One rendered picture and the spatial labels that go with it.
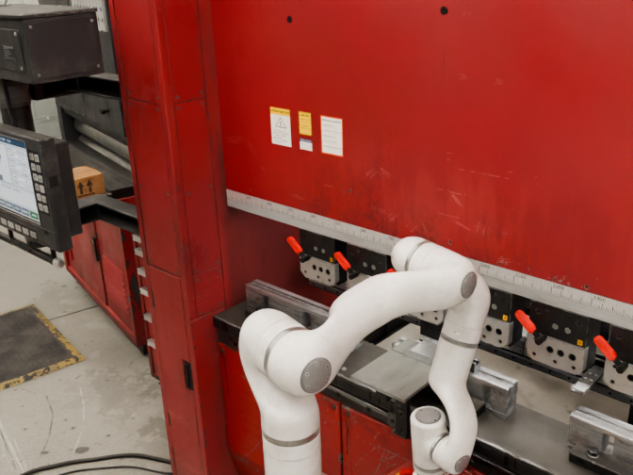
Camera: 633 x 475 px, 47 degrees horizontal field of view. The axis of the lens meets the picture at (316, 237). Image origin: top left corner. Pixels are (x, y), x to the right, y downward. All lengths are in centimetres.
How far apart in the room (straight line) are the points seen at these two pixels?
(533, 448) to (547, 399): 179
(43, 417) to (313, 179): 216
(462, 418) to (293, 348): 54
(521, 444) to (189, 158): 133
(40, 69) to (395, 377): 133
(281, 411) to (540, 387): 255
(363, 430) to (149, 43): 135
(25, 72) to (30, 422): 205
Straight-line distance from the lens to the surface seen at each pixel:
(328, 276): 229
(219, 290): 264
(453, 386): 175
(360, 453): 238
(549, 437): 208
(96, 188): 372
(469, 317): 170
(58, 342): 451
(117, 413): 380
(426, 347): 216
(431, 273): 150
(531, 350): 195
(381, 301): 148
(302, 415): 147
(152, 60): 236
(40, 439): 376
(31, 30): 227
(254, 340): 143
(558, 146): 174
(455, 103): 185
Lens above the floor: 210
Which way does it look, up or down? 22 degrees down
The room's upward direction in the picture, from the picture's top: 2 degrees counter-clockwise
